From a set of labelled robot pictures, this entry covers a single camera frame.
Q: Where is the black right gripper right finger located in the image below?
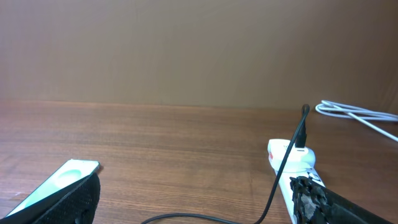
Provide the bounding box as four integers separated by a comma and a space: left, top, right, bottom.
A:
290, 176, 392, 224

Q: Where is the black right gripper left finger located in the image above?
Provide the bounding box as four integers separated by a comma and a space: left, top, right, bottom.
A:
1, 173, 101, 224

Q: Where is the blue screen smartphone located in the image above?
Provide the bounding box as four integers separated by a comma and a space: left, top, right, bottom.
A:
6, 159, 100, 217

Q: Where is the black charging cable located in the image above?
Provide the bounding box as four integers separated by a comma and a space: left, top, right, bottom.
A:
140, 103, 310, 224

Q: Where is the white charger adapter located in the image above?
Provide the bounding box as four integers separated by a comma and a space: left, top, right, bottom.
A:
283, 146, 316, 172

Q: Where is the white power strip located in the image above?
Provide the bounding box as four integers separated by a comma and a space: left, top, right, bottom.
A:
267, 139, 326, 224

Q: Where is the white power strip cord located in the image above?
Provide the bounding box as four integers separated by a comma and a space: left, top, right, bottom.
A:
315, 100, 398, 143

